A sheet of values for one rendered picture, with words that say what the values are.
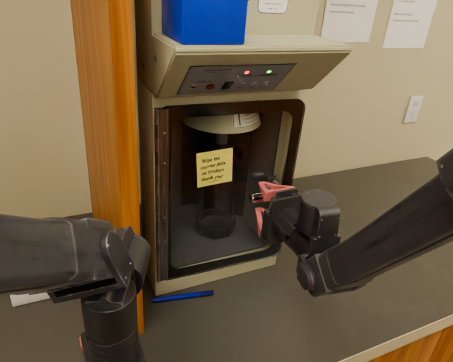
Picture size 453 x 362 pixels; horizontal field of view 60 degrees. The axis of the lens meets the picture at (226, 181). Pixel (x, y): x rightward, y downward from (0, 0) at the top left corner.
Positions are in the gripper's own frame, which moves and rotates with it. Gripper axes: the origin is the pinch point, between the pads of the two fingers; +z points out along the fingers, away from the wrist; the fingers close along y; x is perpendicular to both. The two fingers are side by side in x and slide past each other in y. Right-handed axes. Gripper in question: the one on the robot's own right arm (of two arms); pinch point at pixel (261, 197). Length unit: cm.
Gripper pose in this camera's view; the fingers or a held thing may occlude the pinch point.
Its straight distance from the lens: 81.7
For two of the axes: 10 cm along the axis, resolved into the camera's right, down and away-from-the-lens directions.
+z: -4.2, -4.6, 7.8
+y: 0.7, -8.8, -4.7
